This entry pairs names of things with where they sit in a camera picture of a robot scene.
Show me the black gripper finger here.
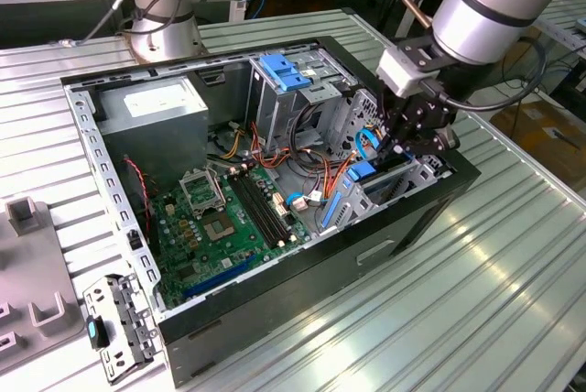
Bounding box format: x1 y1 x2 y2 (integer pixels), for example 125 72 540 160
395 123 461 158
376 107 409 165

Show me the blue data wire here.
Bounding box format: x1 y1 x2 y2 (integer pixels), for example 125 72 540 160
284 126 385 206

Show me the hard disk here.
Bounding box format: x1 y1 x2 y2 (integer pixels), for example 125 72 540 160
319 148 413 232

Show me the orange power wire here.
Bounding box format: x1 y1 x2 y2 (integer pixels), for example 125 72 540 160
320 124 385 203

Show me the grey metal disk bay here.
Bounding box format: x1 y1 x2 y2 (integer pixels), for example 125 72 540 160
315 87 454 235

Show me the brown cardboard box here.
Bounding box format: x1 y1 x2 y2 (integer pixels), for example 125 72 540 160
489 98 586 187

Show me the blue plastic drive latch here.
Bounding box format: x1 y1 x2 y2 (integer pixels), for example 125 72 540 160
258 53 313 93

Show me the grey metal drive cage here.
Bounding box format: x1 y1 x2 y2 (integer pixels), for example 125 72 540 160
244 46 363 155

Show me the black RAM slot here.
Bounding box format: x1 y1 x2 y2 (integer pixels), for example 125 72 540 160
227 172 281 250
240 168 294 243

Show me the metal slat side table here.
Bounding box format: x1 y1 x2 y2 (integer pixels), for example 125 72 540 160
533 0 586 52

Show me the green motherboard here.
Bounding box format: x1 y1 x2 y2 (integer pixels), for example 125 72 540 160
148 165 317 310

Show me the CPU socket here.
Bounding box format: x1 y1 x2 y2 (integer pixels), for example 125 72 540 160
201 212 239 245

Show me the black open PC case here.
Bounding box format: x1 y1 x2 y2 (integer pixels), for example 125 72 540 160
59 34 482 388

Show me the metal socket cover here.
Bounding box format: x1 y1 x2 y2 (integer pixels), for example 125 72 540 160
178 169 229 219

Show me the blue expansion slot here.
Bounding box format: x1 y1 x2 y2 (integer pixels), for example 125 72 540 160
182 256 257 300

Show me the grey power supply unit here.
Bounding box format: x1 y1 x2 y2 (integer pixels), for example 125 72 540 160
93 75 212 187

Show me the black case fan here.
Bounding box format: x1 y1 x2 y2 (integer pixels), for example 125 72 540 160
122 158 161 256

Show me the black latch blue tab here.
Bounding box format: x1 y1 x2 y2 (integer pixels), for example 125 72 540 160
84 313 111 350

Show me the grey parts rack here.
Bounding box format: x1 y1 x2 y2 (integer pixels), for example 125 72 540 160
0 194 88 375

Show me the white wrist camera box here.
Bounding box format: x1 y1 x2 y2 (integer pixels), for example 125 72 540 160
375 37 459 99

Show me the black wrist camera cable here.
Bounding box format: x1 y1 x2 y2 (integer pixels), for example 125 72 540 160
420 37 548 114

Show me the black wire bundle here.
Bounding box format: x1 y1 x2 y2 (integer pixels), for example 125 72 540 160
288 101 333 178

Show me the orange yellow wire bundle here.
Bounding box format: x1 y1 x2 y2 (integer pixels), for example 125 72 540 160
208 119 331 182

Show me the red black fan wire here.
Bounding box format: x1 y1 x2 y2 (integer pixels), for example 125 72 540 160
122 157 155 233

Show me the hinged metal slot bracket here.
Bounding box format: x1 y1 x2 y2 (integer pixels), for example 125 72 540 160
81 272 166 387

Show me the black cable grey plug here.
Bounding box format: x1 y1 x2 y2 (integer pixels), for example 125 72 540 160
52 0 152 49

